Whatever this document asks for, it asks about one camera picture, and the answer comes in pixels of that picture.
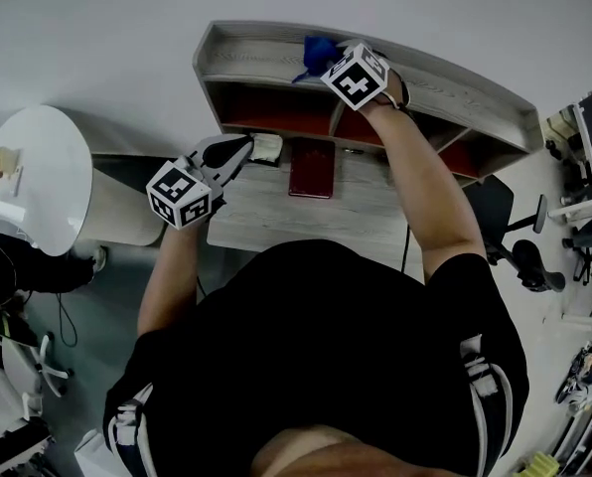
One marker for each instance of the person's chin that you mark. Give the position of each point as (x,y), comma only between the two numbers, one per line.
(326,452)

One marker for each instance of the grey wooden shelf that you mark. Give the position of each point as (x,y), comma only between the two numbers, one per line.
(256,58)

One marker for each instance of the beige box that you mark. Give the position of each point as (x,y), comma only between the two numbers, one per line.
(5,159)

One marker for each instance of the round white table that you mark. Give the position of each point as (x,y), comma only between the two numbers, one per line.
(38,177)

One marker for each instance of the person's right forearm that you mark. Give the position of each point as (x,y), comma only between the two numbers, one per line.
(417,182)

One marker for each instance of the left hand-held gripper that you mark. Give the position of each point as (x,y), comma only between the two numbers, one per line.
(179,194)

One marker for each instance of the white tissue pack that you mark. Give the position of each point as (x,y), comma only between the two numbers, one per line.
(267,148)

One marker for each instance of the person's left forearm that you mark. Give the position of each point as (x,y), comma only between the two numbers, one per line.
(166,276)

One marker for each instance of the dark red book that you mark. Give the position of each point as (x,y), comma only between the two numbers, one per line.
(312,168)

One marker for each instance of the black office chair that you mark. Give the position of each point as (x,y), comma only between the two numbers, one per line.
(512,231)

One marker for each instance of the yellow green foam block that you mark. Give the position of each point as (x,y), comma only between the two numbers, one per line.
(540,465)

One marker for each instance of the black bag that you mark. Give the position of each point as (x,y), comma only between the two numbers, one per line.
(28,266)

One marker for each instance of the blue cloth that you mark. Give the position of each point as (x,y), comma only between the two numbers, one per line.
(319,52)

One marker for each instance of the person's black shirt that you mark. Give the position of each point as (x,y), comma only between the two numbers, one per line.
(326,346)

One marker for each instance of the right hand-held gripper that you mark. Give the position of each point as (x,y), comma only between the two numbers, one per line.
(354,80)

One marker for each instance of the white office chair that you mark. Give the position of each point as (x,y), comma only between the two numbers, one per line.
(20,370)

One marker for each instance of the black pen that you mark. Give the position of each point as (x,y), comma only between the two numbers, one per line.
(353,151)

